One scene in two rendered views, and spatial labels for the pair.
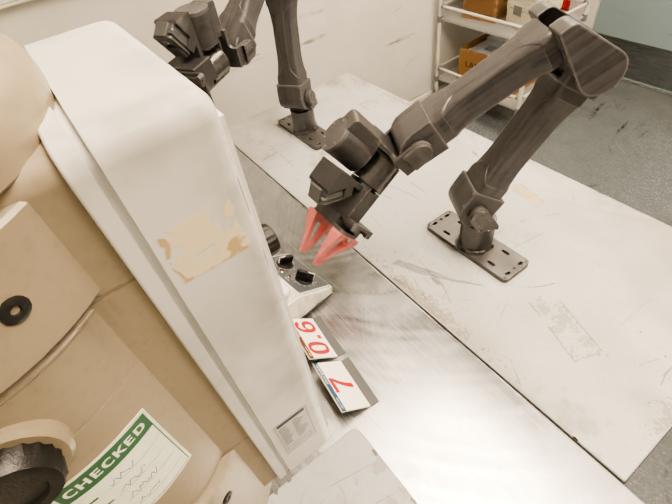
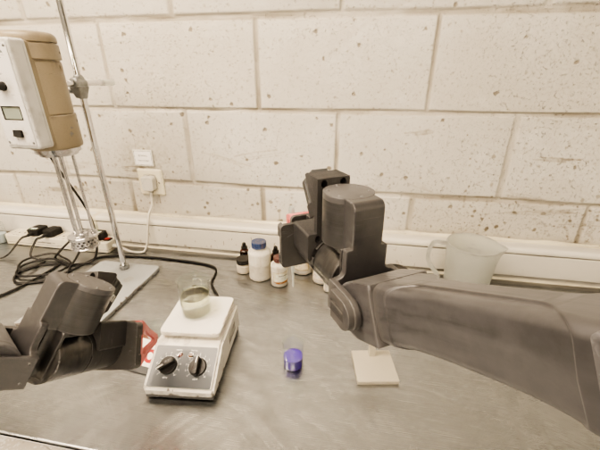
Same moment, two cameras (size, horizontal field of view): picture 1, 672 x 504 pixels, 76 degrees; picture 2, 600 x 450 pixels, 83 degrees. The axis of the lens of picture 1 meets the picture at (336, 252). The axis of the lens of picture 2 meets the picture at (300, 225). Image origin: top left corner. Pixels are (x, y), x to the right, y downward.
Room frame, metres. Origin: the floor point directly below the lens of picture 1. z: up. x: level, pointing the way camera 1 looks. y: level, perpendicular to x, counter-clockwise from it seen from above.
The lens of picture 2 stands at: (0.99, -0.14, 1.44)
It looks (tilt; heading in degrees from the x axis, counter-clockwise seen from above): 24 degrees down; 130
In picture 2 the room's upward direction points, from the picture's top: straight up
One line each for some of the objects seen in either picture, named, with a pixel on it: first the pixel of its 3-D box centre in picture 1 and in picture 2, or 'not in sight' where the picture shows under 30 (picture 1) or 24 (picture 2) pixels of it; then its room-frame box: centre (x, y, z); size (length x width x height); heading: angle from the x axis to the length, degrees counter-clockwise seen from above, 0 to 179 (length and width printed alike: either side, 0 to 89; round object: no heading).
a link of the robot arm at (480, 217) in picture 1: (476, 207); not in sight; (0.56, -0.26, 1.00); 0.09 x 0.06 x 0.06; 0
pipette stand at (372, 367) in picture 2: not in sight; (377, 343); (0.78, 0.35, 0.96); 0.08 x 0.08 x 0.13; 40
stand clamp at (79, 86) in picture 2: not in sight; (62, 87); (-0.01, 0.18, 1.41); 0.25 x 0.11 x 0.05; 119
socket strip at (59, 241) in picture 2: not in sight; (61, 239); (-0.30, 0.14, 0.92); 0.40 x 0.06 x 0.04; 29
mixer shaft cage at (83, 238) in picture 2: not in sight; (72, 199); (0.08, 0.11, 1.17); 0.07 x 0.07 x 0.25
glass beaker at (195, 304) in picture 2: not in sight; (195, 296); (0.47, 0.17, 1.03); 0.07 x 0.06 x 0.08; 34
